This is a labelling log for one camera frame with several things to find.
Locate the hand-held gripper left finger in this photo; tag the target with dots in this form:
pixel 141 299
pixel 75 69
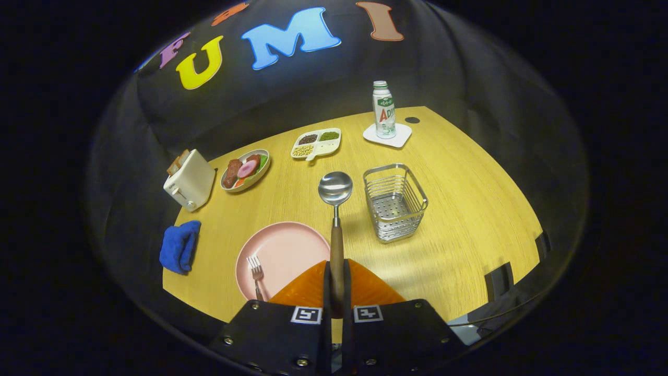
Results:
pixel 326 292

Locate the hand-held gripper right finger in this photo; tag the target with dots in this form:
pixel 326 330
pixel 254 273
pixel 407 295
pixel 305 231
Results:
pixel 347 292

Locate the pink round plate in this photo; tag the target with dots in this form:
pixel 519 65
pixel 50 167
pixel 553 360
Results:
pixel 292 250

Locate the grey food plate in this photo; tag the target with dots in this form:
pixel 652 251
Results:
pixel 258 180

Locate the orange carrot slice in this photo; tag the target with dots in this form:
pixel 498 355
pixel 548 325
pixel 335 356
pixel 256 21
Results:
pixel 239 183

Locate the white divided bean tray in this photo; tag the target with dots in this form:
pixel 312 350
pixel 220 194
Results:
pixel 326 148

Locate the green lettuce leaf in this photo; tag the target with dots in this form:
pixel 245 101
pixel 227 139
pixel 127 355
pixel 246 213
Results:
pixel 262 162

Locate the pink ham slice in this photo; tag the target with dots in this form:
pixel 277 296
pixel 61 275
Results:
pixel 247 169

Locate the large brown meat piece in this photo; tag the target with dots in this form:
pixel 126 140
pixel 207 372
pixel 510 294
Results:
pixel 233 172

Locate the small brown meat piece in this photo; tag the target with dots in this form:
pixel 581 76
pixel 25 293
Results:
pixel 254 157

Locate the blue folded towel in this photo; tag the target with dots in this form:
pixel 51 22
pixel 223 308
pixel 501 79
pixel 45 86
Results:
pixel 177 248

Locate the white square coaster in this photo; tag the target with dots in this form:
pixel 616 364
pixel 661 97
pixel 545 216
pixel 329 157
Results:
pixel 402 137

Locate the white toaster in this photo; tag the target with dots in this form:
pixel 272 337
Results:
pixel 190 183

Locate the white drink bottle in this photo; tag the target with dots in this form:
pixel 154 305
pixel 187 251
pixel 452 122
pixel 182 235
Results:
pixel 384 112

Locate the brown toast slice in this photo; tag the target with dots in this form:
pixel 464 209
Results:
pixel 182 155
pixel 173 167

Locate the black backdrop cloth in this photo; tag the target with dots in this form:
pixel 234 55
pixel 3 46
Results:
pixel 443 68

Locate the black table edge bracket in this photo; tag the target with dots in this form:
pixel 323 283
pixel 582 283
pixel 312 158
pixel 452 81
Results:
pixel 543 244
pixel 498 282

